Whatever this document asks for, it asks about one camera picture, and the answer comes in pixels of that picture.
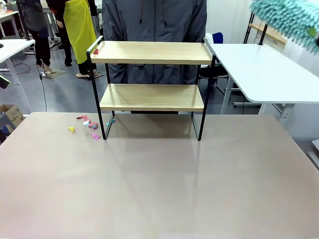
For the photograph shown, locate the teal microfibre duster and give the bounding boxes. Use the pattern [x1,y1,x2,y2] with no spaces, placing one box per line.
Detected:
[250,0,319,55]

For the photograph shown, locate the black tripod stand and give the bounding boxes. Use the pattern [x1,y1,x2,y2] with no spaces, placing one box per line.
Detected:
[258,21,270,46]
[243,11,256,45]

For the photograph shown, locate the blue office chair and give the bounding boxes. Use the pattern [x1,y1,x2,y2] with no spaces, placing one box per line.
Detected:
[201,32,229,97]

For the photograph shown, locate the white background desk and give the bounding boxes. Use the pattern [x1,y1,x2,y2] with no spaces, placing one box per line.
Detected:
[0,9,20,39]

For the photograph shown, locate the thin black floor cable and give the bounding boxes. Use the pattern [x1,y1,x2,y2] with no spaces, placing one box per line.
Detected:
[36,59,48,113]

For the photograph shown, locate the cardboard box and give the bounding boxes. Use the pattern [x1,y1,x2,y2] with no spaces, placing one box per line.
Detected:
[0,104,25,132]

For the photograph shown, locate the white side table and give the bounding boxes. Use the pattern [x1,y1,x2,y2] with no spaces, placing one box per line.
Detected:
[208,43,319,122]

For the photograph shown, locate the person in yellow apron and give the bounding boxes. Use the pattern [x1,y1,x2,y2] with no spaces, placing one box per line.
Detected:
[63,0,104,82]

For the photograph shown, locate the person in dark clothes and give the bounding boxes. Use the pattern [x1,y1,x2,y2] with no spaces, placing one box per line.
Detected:
[16,0,52,75]

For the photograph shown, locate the person in grey jacket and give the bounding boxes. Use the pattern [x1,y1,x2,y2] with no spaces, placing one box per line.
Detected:
[101,0,208,115]

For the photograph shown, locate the grey floor mat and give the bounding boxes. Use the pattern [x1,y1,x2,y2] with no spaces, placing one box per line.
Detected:
[42,70,67,80]

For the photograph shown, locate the person in black clothes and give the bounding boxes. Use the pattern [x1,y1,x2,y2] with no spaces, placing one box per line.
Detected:
[46,0,74,67]

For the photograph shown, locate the light wooden table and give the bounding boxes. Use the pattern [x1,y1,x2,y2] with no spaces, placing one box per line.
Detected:
[248,22,289,45]

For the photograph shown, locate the two-tier wooden black-frame shelf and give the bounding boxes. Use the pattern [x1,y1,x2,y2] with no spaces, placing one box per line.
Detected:
[86,35,216,142]

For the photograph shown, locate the white floor base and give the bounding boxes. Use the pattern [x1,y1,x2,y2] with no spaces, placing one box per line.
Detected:
[307,138,319,173]

